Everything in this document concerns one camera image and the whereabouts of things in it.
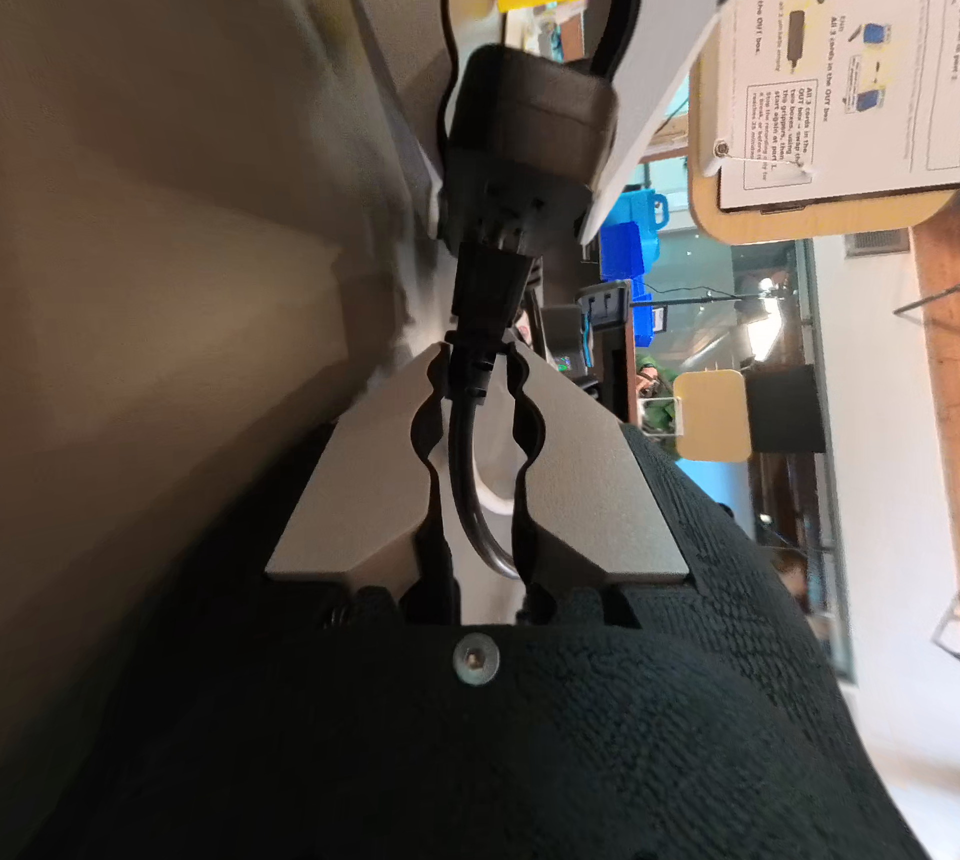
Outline black square panel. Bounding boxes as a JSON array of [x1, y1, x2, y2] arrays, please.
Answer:
[[746, 363, 828, 456]]

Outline wall vent grille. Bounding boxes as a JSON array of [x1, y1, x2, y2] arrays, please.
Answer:
[[843, 228, 912, 258]]

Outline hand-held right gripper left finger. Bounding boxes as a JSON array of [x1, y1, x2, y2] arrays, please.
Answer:
[[264, 341, 460, 625]]

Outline blue plastic bin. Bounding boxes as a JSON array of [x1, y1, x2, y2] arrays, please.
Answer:
[[600, 188, 670, 280], [632, 275, 657, 350]]

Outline black power strip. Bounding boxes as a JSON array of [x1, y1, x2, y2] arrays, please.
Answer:
[[438, 162, 597, 257]]

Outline short black power cord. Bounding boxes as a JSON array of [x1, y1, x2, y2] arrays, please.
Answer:
[[441, 0, 648, 182]]

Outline dark grey device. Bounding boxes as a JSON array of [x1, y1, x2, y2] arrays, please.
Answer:
[[576, 279, 636, 335]]

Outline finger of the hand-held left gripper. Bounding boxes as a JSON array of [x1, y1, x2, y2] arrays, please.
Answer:
[[581, 0, 751, 248], [352, 0, 470, 236]]

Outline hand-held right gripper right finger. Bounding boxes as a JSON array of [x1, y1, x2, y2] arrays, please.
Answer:
[[504, 338, 691, 625]]

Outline plain wooden board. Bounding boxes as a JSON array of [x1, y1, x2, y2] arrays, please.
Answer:
[[673, 368, 751, 464]]

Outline printed instruction sheet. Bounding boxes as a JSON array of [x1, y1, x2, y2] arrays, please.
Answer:
[[718, 0, 960, 212]]

